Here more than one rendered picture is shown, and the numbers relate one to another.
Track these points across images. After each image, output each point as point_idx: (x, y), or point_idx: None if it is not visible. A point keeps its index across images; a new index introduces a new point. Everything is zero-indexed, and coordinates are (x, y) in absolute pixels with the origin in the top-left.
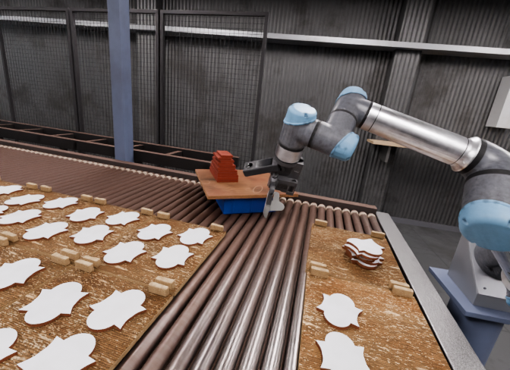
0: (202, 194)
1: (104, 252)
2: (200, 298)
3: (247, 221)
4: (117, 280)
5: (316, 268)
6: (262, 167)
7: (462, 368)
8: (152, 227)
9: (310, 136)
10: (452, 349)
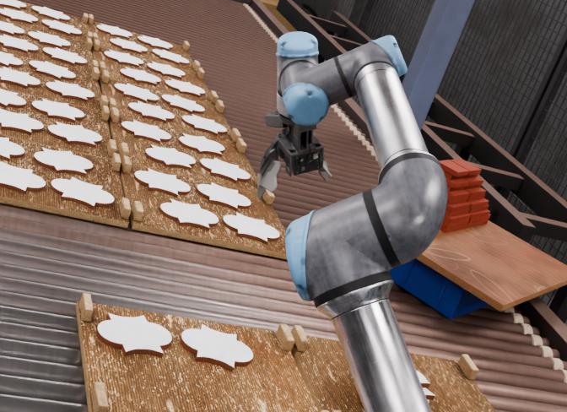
0: None
1: (148, 169)
2: (145, 247)
3: None
4: (116, 187)
5: (283, 327)
6: (273, 116)
7: None
8: (231, 192)
9: (280, 73)
10: None
